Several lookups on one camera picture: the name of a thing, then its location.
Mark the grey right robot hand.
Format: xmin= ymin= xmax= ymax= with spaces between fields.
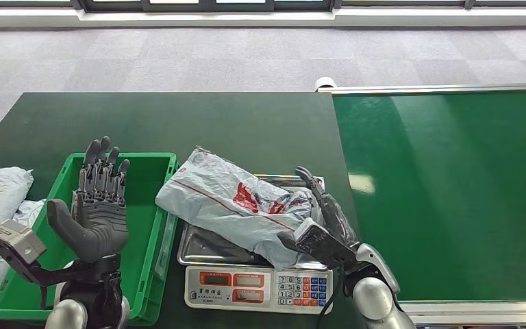
xmin=295 ymin=166 xmax=360 ymax=250

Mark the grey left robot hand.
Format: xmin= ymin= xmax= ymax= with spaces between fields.
xmin=46 ymin=136 xmax=131 ymax=265

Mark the grey plastic parcel red stripe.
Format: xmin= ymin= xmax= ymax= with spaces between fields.
xmin=155 ymin=146 xmax=333 ymax=272

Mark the green conveyor belt machine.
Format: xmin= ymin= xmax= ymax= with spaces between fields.
xmin=316 ymin=83 xmax=526 ymax=326

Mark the green plastic crate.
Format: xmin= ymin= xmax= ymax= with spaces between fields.
xmin=0 ymin=152 xmax=180 ymax=327

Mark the steel scale tray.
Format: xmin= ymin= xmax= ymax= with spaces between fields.
xmin=177 ymin=173 xmax=333 ymax=272

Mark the white electronic scale body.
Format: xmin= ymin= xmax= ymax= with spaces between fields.
xmin=184 ymin=265 xmax=334 ymax=315

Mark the dark right wrist camera box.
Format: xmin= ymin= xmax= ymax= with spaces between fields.
xmin=277 ymin=217 xmax=359 ymax=270

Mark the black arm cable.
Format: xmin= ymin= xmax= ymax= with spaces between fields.
xmin=314 ymin=265 xmax=347 ymax=329

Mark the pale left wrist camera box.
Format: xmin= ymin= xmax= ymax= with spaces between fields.
xmin=0 ymin=219 xmax=47 ymax=266

